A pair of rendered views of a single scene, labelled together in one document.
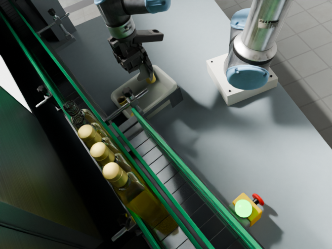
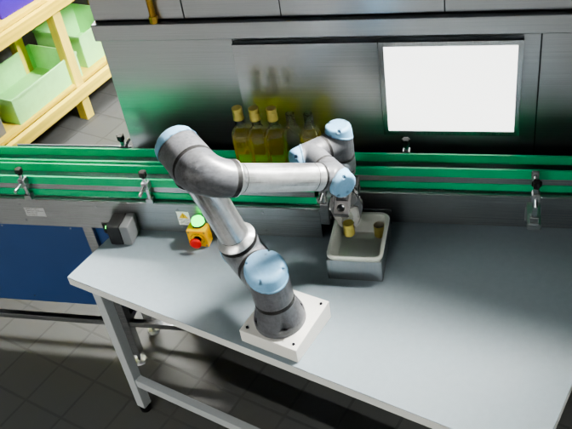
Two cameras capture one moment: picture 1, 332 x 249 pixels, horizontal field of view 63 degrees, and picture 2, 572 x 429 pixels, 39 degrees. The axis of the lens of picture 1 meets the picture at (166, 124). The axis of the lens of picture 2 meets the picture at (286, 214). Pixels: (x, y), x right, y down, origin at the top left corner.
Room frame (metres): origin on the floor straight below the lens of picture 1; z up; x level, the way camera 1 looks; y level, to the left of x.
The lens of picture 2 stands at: (1.63, -1.65, 2.52)
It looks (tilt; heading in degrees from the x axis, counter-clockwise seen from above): 39 degrees down; 125
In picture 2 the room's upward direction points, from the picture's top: 10 degrees counter-clockwise
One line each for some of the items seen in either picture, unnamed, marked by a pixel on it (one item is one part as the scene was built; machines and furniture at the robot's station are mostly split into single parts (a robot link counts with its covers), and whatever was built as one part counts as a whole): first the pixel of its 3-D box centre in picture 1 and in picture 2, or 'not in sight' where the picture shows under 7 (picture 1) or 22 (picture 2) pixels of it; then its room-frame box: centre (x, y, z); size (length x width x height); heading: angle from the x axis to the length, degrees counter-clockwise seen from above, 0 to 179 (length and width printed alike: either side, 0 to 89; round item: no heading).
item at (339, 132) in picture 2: (111, 0); (339, 140); (0.68, 0.00, 1.21); 0.09 x 0.08 x 0.11; 59
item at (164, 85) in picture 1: (145, 97); (359, 244); (0.70, 0.03, 0.80); 0.22 x 0.17 x 0.09; 107
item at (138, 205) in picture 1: (140, 198); (245, 151); (0.25, 0.13, 0.99); 0.06 x 0.06 x 0.21; 17
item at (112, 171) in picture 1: (115, 175); (237, 112); (0.25, 0.13, 1.14); 0.04 x 0.04 x 0.04
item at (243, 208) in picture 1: (243, 208); (197, 220); (0.17, -0.10, 0.84); 0.04 x 0.04 x 0.03
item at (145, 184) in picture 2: not in sight; (144, 191); (0.00, -0.13, 0.94); 0.07 x 0.04 x 0.13; 107
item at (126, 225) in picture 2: not in sight; (122, 229); (-0.10, -0.18, 0.79); 0.08 x 0.08 x 0.08; 17
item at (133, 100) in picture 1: (127, 106); (324, 186); (0.56, 0.09, 0.95); 0.17 x 0.03 x 0.12; 107
